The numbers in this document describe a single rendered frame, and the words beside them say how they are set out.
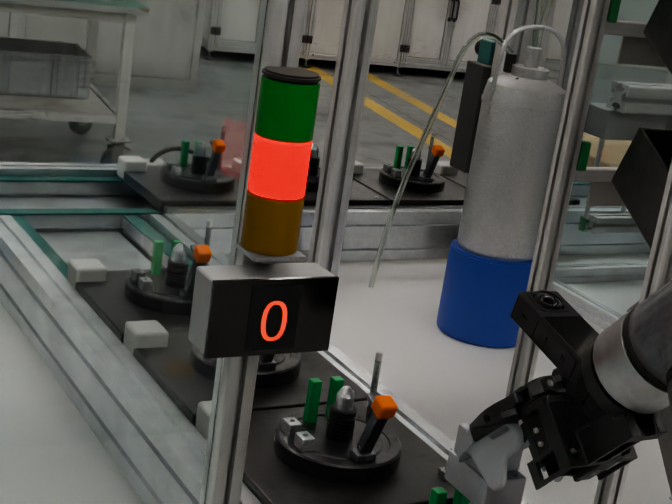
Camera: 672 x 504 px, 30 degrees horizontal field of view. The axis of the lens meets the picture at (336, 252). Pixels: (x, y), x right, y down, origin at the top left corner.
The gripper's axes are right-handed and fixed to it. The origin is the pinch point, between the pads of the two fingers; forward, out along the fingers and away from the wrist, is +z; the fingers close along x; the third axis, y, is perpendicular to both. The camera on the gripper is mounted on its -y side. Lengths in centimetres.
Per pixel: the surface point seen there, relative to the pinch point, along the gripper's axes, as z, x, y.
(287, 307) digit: -2.1, -17.7, -13.7
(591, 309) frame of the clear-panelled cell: 71, 86, -45
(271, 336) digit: -0.1, -18.9, -12.0
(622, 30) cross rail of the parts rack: -13.1, 23.9, -38.4
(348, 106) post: 65, 44, -84
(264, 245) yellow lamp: -5.8, -20.3, -17.9
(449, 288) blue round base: 66, 53, -48
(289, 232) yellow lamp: -7.0, -18.3, -18.4
